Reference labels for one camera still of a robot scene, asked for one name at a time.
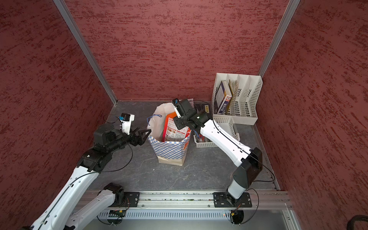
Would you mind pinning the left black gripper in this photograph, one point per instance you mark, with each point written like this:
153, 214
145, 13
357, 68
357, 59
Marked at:
135, 142

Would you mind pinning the orange red condiment packet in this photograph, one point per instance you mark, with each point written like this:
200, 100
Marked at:
171, 132

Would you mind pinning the blue checkered paper bag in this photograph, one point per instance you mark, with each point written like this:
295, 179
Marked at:
169, 143

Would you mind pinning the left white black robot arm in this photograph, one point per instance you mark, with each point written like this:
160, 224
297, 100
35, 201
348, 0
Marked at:
59, 215

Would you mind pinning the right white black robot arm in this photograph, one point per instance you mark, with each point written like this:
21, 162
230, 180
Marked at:
249, 161

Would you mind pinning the blue white box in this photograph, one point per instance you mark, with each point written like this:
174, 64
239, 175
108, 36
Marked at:
222, 98

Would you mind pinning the white file organizer rack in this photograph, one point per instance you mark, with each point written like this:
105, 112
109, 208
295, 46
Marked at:
247, 89

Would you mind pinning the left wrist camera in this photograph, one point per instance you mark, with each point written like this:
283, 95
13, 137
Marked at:
126, 121

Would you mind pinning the aluminium mounting rail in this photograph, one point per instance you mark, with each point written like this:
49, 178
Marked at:
259, 199

